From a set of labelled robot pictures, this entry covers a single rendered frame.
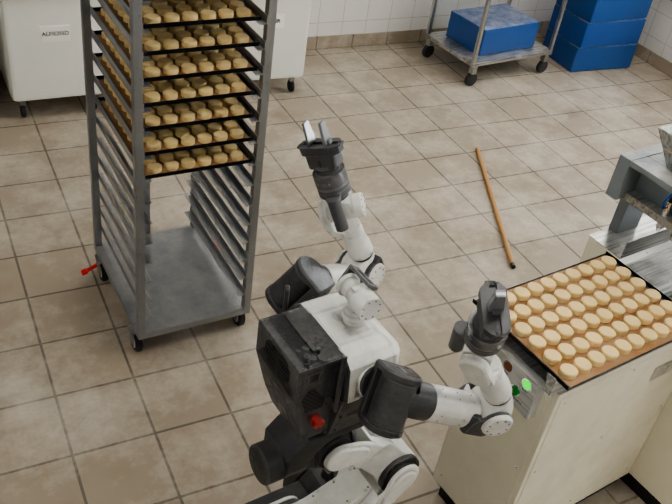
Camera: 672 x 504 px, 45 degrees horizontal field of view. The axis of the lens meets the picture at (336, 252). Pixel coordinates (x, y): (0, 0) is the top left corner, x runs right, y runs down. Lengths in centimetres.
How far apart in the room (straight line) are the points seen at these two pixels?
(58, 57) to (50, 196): 90
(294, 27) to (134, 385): 274
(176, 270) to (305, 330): 175
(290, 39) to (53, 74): 145
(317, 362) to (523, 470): 97
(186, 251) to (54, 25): 167
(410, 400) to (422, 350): 176
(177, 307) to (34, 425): 72
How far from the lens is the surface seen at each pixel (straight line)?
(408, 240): 427
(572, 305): 259
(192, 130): 301
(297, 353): 191
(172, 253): 374
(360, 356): 193
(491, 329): 166
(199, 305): 347
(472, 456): 282
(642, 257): 297
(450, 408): 196
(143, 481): 306
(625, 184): 298
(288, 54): 535
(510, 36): 626
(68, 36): 489
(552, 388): 237
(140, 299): 322
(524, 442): 259
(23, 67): 492
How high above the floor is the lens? 244
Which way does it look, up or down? 37 degrees down
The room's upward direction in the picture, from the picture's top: 9 degrees clockwise
